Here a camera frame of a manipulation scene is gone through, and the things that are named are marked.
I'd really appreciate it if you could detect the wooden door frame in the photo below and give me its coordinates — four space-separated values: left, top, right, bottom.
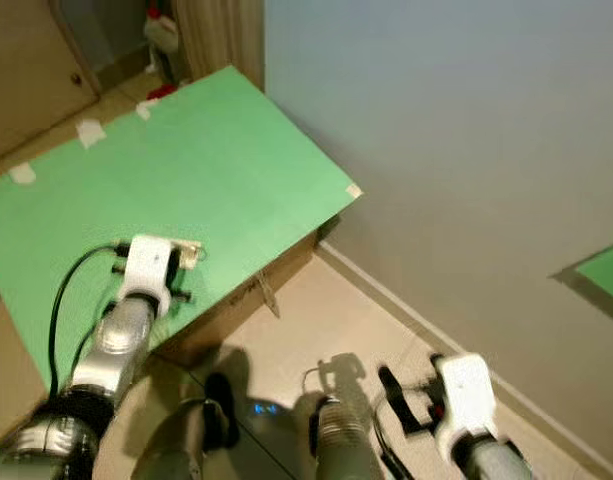
170 0 268 92

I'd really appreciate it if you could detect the grey door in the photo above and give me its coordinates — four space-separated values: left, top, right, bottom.
50 0 153 73

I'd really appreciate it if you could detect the white bottle with red cap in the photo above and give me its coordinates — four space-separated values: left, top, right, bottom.
142 4 183 86

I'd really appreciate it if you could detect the brown cardboard box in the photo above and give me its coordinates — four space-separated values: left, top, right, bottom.
154 232 322 366

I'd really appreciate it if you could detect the beige cabinet door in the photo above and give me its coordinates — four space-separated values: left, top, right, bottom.
0 0 100 167

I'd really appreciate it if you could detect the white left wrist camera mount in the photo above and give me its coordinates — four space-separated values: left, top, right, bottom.
120 234 179 303

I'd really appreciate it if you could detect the large green sheet on box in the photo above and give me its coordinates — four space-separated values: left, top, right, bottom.
0 65 364 396

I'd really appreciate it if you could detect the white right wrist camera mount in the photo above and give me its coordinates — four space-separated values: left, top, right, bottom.
431 352 499 451

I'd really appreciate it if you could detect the grey left robot leg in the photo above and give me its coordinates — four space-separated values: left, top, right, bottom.
146 372 243 480

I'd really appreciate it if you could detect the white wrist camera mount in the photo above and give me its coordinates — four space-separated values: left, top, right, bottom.
120 234 179 303
431 352 499 451

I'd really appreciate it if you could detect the small red object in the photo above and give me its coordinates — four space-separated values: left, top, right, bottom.
146 83 180 102

